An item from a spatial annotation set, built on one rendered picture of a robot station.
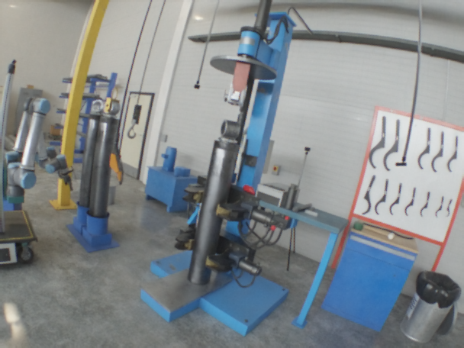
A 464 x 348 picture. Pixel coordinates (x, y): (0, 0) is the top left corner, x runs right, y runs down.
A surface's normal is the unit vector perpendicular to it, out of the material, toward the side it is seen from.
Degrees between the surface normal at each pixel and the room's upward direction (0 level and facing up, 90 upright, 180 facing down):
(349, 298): 90
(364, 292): 90
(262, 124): 90
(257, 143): 90
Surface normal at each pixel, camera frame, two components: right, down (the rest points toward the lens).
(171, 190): -0.58, 0.00
